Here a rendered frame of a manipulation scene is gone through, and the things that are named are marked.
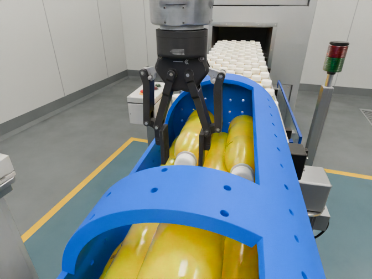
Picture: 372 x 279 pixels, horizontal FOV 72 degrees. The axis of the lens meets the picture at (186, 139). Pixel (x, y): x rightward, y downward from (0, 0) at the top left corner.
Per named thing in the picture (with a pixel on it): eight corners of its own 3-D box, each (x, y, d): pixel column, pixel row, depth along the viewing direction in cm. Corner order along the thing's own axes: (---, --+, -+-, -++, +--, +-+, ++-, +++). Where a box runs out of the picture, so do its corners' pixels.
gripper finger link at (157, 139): (160, 120, 44) (143, 118, 44) (161, 145, 46) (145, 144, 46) (163, 117, 45) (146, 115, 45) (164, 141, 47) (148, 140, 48)
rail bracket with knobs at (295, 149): (269, 180, 78) (274, 151, 73) (268, 167, 84) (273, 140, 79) (303, 185, 76) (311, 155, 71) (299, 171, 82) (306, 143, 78)
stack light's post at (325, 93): (274, 272, 148) (323, 87, 96) (274, 266, 151) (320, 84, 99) (282, 274, 147) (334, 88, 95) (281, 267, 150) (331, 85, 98)
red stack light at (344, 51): (328, 57, 90) (331, 46, 88) (324, 54, 95) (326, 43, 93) (348, 58, 88) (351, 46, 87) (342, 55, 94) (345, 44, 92)
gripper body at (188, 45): (144, 28, 34) (149, 95, 38) (207, 29, 32) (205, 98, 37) (161, 24, 41) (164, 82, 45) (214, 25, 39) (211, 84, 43)
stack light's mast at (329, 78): (320, 88, 95) (332, 42, 87) (316, 83, 100) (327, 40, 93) (339, 89, 94) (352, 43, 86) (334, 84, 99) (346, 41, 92)
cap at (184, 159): (199, 157, 47) (196, 163, 46) (192, 172, 49) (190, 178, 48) (179, 150, 48) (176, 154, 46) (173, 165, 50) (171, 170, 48)
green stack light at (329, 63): (324, 72, 92) (328, 57, 90) (320, 68, 97) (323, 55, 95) (344, 72, 91) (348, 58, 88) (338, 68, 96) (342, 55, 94)
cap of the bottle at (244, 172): (258, 175, 44) (258, 182, 42) (242, 187, 45) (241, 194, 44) (242, 161, 43) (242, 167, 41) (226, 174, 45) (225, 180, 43)
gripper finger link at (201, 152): (201, 127, 45) (206, 127, 45) (200, 160, 48) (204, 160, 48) (199, 134, 42) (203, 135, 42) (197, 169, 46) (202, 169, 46)
